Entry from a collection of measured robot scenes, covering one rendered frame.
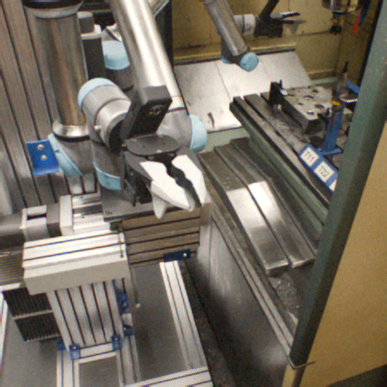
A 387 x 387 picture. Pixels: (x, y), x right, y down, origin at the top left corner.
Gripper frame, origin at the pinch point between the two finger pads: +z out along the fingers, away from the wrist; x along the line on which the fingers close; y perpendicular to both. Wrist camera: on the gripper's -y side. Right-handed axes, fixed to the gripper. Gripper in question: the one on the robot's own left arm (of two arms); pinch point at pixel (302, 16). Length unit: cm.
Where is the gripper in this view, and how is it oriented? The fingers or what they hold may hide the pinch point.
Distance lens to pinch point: 189.4
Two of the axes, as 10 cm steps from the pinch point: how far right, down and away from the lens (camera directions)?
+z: 10.0, -0.6, 0.3
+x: 0.6, 6.3, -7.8
